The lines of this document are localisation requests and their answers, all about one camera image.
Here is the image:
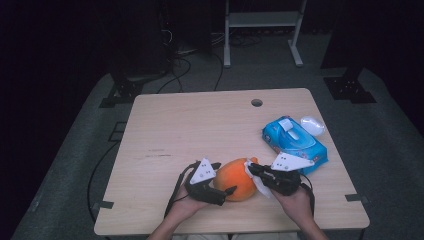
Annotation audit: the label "blue wet wipes pack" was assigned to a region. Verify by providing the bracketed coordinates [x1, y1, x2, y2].
[261, 115, 329, 176]

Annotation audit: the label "person's left hand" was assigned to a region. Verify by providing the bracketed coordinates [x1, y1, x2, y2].
[168, 185, 215, 221]

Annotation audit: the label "right hand-held gripper black cable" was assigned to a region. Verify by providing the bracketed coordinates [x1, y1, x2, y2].
[299, 172, 316, 218]

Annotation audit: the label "left hand-held gripper black cable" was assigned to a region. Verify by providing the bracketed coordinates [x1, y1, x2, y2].
[163, 161, 202, 218]

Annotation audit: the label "black stand base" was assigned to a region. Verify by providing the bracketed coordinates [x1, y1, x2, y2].
[98, 77, 145, 109]
[322, 66, 378, 105]

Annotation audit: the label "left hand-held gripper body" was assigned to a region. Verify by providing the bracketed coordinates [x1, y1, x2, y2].
[184, 157, 228, 207]

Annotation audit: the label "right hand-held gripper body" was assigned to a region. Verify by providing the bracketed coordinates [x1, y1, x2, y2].
[256, 151, 316, 197]

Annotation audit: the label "translucent white plastic lid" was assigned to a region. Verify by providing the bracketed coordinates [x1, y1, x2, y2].
[300, 115, 327, 137]

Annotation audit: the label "hand-held gripper black cable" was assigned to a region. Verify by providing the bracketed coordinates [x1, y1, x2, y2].
[299, 172, 316, 218]
[163, 161, 202, 218]

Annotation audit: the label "white wet wipe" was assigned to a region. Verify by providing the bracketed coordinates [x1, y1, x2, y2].
[243, 159, 275, 200]

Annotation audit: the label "black tape strip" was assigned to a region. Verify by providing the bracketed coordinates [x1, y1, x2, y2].
[90, 199, 115, 212]
[344, 193, 370, 205]

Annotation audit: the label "white metal stand frame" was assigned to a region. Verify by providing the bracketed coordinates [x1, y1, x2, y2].
[223, 0, 308, 69]

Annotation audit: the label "person's light pants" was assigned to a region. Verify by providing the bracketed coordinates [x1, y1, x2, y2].
[171, 232, 299, 240]

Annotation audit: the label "long black floor cable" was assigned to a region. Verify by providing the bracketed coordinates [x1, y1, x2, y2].
[86, 139, 122, 224]

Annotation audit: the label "person's right hand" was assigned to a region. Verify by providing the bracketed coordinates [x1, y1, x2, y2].
[270, 185, 316, 228]

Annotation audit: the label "orange round toy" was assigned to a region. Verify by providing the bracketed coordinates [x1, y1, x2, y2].
[213, 156, 260, 203]

